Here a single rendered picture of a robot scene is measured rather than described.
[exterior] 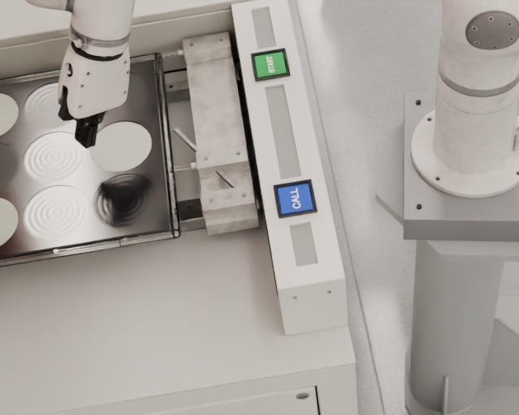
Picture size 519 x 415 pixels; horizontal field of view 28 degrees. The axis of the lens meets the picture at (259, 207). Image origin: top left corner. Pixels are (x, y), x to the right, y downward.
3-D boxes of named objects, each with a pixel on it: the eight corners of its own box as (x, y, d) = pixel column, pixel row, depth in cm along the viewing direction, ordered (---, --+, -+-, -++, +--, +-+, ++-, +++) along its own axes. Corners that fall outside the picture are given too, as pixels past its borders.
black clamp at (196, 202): (180, 221, 157) (177, 212, 155) (179, 209, 158) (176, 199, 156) (203, 217, 157) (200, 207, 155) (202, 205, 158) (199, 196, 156)
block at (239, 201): (205, 221, 157) (202, 210, 154) (203, 202, 159) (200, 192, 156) (257, 212, 157) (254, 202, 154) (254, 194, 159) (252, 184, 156)
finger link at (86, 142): (78, 118, 150) (73, 154, 155) (95, 112, 153) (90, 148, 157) (65, 106, 152) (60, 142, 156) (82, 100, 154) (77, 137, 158)
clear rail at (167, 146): (173, 240, 154) (171, 235, 153) (154, 57, 176) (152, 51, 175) (182, 239, 154) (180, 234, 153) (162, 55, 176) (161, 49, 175)
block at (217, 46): (186, 65, 175) (183, 53, 173) (184, 50, 177) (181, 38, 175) (232, 57, 175) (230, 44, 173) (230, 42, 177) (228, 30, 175)
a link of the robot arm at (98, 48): (92, 47, 140) (90, 66, 142) (142, 34, 146) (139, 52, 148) (55, 18, 144) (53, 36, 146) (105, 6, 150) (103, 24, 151)
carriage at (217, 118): (208, 235, 159) (205, 226, 156) (187, 62, 180) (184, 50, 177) (259, 227, 159) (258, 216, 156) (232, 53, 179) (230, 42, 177)
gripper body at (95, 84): (86, 59, 141) (77, 126, 148) (143, 44, 148) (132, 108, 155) (53, 33, 145) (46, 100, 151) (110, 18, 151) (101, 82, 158)
